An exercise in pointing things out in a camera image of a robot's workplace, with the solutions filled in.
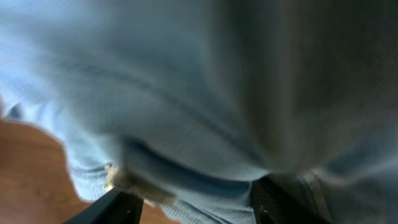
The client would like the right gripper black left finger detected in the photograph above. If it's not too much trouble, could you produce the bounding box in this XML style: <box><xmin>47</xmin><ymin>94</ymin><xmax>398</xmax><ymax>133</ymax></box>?
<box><xmin>64</xmin><ymin>189</ymin><xmax>144</xmax><ymax>224</ymax></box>

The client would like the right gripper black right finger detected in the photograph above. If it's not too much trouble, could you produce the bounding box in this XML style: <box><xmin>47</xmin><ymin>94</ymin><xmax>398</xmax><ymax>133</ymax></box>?
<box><xmin>251</xmin><ymin>177</ymin><xmax>330</xmax><ymax>224</ymax></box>

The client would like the light blue t-shirt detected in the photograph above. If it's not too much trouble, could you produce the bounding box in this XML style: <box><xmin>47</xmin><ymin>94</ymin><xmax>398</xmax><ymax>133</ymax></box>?
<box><xmin>1</xmin><ymin>0</ymin><xmax>397</xmax><ymax>223</ymax></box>

